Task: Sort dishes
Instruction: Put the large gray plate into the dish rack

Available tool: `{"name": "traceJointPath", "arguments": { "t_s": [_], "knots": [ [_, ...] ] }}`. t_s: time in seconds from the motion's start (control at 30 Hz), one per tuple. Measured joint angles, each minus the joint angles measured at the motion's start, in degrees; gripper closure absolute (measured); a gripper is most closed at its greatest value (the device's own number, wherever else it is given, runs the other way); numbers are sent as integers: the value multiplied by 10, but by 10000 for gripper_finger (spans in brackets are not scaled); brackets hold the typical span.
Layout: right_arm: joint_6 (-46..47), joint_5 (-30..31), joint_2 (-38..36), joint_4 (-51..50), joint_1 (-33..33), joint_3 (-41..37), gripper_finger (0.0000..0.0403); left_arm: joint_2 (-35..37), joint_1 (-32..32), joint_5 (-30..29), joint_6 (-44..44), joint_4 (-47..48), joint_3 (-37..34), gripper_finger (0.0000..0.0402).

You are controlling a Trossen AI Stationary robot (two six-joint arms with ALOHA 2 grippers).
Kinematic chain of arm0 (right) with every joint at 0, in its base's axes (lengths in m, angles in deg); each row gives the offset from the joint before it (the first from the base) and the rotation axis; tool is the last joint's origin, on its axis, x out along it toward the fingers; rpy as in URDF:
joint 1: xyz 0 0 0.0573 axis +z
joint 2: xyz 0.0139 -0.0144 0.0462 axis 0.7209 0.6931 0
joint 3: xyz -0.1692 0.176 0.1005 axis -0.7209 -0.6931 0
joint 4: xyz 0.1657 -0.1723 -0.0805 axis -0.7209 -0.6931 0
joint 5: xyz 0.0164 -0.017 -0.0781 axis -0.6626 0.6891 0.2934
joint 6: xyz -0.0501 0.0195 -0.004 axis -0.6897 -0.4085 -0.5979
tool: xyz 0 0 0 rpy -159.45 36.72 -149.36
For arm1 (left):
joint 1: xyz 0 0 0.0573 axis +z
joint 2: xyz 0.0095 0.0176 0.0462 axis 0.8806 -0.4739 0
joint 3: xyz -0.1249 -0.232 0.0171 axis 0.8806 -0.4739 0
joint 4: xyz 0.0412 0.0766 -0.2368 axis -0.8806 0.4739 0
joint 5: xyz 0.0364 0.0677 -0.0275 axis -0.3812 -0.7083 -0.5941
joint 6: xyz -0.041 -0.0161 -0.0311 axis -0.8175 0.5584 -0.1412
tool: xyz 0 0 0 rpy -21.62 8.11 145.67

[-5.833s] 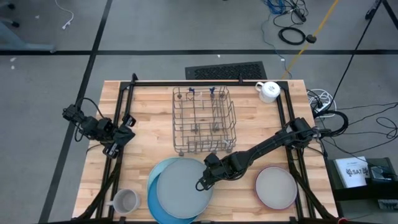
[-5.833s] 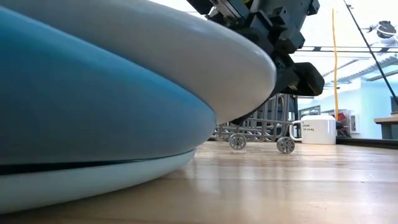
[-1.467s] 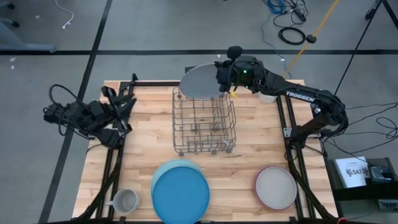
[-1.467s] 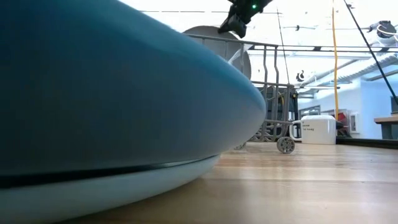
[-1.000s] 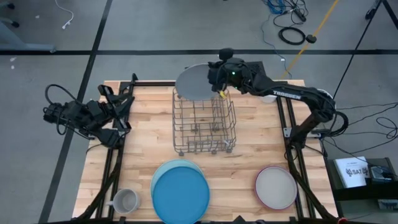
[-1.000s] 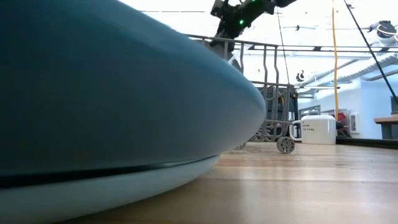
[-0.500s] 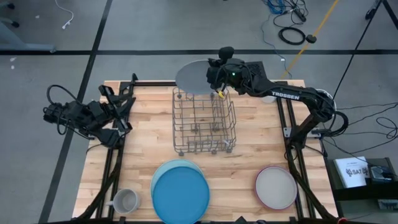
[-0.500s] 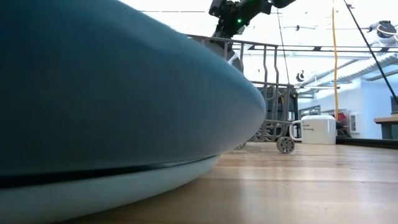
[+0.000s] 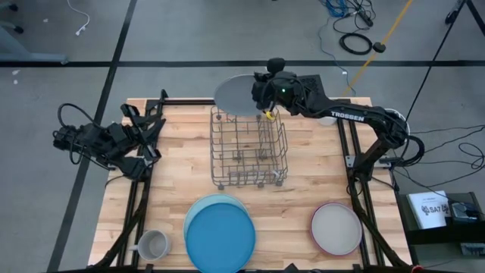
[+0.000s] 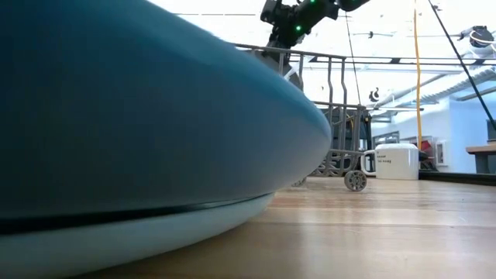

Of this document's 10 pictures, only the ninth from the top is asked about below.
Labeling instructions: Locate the black side cart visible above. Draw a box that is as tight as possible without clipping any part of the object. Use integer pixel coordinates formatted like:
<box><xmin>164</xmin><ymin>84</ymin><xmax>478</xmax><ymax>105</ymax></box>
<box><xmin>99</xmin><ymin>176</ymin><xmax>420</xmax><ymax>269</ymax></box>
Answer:
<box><xmin>396</xmin><ymin>191</ymin><xmax>485</xmax><ymax>266</ymax></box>

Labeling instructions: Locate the blue cable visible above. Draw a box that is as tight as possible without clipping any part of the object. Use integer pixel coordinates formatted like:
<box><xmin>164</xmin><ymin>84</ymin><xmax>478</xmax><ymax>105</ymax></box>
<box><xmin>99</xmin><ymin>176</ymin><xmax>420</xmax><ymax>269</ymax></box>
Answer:
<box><xmin>318</xmin><ymin>0</ymin><xmax>357</xmax><ymax>96</ymax></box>

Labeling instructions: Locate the grey labelled box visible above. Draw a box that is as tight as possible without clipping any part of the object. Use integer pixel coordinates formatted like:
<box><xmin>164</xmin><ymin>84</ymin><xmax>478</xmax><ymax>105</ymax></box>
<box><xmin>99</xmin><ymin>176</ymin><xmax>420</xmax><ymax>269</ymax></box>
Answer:
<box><xmin>460</xmin><ymin>242</ymin><xmax>485</xmax><ymax>257</ymax></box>

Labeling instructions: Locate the white floor cable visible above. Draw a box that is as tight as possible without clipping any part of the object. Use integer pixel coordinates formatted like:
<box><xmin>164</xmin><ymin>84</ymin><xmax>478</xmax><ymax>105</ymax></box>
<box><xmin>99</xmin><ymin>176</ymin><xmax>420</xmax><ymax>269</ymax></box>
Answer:
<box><xmin>67</xmin><ymin>0</ymin><xmax>91</xmax><ymax>37</ymax></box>

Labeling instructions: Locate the grey plate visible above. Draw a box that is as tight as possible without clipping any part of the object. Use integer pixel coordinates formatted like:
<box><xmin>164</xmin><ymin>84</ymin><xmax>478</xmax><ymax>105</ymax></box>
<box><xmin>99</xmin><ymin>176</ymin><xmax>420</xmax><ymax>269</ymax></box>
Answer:
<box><xmin>214</xmin><ymin>74</ymin><xmax>266</xmax><ymax>117</ymax></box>

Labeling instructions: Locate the thick black cable bundle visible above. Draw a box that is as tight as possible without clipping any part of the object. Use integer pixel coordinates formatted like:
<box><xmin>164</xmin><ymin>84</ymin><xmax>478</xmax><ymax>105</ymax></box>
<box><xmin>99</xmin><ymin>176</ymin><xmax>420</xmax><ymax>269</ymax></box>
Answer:
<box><xmin>399</xmin><ymin>134</ymin><xmax>426</xmax><ymax>168</ymax></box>

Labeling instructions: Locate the black perforated floor grate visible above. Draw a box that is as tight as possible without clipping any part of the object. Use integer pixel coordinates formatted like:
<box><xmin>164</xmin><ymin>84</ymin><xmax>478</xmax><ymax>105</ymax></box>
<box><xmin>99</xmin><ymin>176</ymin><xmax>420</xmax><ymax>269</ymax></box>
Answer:
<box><xmin>299</xmin><ymin>74</ymin><xmax>325</xmax><ymax>98</ymax></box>

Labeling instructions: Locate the white printed booklet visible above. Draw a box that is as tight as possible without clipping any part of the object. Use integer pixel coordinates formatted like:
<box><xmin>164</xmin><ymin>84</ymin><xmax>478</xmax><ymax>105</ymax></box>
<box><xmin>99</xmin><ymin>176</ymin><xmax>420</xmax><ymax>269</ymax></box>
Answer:
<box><xmin>407</xmin><ymin>190</ymin><xmax>452</xmax><ymax>231</ymax></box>

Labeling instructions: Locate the black tripod stand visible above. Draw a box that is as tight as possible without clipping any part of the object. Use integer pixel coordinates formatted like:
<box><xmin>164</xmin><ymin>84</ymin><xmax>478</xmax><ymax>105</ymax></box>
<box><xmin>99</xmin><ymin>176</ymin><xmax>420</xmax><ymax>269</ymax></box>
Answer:
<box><xmin>404</xmin><ymin>0</ymin><xmax>485</xmax><ymax>113</ymax></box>

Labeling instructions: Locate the grey furniture base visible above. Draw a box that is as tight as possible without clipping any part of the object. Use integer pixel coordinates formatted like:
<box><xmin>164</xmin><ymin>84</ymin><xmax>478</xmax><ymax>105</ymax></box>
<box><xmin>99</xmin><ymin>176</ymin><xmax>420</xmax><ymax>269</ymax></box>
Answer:
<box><xmin>0</xmin><ymin>0</ymin><xmax>70</xmax><ymax>65</ymax></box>

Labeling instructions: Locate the grey wire dish rack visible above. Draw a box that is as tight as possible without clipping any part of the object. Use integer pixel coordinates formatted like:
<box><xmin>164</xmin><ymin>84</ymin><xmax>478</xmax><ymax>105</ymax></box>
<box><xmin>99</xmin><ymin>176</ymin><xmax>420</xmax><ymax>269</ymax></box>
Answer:
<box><xmin>209</xmin><ymin>105</ymin><xmax>289</xmax><ymax>190</ymax></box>

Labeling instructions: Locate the dark blue plate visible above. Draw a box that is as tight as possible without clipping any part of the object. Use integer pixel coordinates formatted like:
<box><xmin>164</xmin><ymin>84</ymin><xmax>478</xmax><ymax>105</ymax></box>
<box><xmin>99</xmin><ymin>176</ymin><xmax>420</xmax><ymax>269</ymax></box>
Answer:
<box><xmin>185</xmin><ymin>202</ymin><xmax>257</xmax><ymax>273</ymax></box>

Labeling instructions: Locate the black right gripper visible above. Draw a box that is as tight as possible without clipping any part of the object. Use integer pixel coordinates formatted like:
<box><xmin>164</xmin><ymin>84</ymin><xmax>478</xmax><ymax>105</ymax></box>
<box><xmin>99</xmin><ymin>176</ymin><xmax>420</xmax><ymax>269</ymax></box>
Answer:
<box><xmin>251</xmin><ymin>71</ymin><xmax>302</xmax><ymax>115</ymax></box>

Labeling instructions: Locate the black metal table frame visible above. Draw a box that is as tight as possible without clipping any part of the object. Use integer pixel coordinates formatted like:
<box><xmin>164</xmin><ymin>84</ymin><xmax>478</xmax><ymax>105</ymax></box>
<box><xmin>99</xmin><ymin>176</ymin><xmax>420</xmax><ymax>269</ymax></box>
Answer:
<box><xmin>89</xmin><ymin>89</ymin><xmax>412</xmax><ymax>273</ymax></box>

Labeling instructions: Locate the coiled black cable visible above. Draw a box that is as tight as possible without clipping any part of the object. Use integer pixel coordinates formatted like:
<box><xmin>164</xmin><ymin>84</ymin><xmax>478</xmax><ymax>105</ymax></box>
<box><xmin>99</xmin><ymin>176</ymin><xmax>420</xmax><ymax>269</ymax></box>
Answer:
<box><xmin>339</xmin><ymin>32</ymin><xmax>374</xmax><ymax>56</ymax></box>

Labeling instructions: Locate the black electronic device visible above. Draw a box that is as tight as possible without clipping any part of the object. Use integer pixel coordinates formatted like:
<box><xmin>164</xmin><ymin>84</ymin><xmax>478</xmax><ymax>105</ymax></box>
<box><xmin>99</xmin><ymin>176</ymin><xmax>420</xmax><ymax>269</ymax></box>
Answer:
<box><xmin>449</xmin><ymin>200</ymin><xmax>482</xmax><ymax>223</ymax></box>

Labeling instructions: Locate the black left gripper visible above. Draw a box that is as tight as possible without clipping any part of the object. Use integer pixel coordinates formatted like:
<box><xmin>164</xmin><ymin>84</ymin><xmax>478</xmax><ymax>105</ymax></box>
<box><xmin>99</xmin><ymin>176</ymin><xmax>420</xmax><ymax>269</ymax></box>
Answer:
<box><xmin>108</xmin><ymin>102</ymin><xmax>167</xmax><ymax>162</ymax></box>

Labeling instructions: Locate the black power strip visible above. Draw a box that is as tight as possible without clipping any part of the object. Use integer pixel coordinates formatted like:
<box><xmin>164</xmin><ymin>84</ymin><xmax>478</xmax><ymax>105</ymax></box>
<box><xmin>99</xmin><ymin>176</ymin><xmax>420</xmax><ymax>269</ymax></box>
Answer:
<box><xmin>355</xmin><ymin>9</ymin><xmax>376</xmax><ymax>28</ymax></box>

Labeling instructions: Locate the grey mug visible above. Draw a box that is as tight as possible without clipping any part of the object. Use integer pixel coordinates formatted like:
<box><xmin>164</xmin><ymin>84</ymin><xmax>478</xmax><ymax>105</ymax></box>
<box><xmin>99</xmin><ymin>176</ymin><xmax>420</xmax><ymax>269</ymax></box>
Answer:
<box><xmin>129</xmin><ymin>229</ymin><xmax>172</xmax><ymax>262</ymax></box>

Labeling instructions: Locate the purple plate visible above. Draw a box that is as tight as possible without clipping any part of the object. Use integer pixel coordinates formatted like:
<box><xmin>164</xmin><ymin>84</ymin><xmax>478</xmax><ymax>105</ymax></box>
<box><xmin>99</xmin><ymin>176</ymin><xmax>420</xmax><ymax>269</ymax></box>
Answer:
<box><xmin>310</xmin><ymin>202</ymin><xmax>364</xmax><ymax>256</ymax></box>

